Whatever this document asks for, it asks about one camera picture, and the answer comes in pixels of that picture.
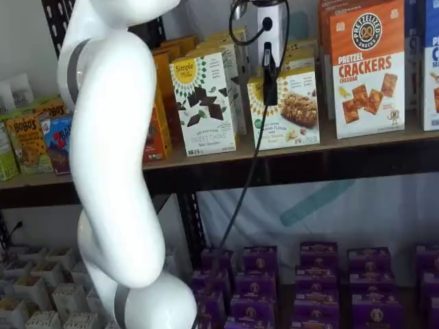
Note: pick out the black power plug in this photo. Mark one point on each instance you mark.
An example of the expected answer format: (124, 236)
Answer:
(16, 228)

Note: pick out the blue cracker box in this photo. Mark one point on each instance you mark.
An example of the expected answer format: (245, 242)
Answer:
(431, 85)
(413, 51)

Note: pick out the wooden shelf board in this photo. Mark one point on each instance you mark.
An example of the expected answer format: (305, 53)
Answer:
(212, 158)
(34, 179)

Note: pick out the yellow Bobo's box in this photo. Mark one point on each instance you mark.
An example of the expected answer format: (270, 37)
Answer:
(29, 144)
(51, 109)

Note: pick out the purple Annie's box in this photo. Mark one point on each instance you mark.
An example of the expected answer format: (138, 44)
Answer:
(431, 284)
(368, 260)
(435, 315)
(211, 308)
(217, 260)
(319, 253)
(377, 313)
(428, 257)
(250, 325)
(255, 286)
(209, 282)
(260, 260)
(374, 284)
(315, 308)
(252, 308)
(317, 277)

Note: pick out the black metal shelving rack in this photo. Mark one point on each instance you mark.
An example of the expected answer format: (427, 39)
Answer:
(308, 168)

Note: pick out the white pouch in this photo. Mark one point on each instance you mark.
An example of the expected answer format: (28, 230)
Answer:
(22, 90)
(5, 99)

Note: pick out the teal tape strip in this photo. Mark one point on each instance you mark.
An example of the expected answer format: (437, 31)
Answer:
(315, 204)

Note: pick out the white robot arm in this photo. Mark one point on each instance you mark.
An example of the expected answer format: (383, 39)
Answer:
(109, 137)

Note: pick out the blue Z Bar box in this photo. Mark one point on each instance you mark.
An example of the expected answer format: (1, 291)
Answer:
(58, 144)

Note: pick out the orange snack box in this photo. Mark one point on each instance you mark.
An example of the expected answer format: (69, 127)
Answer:
(181, 44)
(159, 137)

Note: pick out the orange pretzel crackers box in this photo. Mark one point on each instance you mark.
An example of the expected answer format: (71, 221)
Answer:
(324, 34)
(367, 68)

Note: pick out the white box with yellow label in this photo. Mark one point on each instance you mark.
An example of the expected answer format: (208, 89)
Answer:
(302, 48)
(295, 113)
(298, 64)

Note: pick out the green snack box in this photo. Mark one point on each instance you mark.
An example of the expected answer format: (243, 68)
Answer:
(7, 154)
(20, 111)

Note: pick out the small white carton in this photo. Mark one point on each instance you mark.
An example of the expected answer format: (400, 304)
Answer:
(80, 322)
(61, 257)
(12, 313)
(32, 291)
(43, 320)
(94, 301)
(17, 269)
(44, 272)
(70, 300)
(79, 272)
(34, 254)

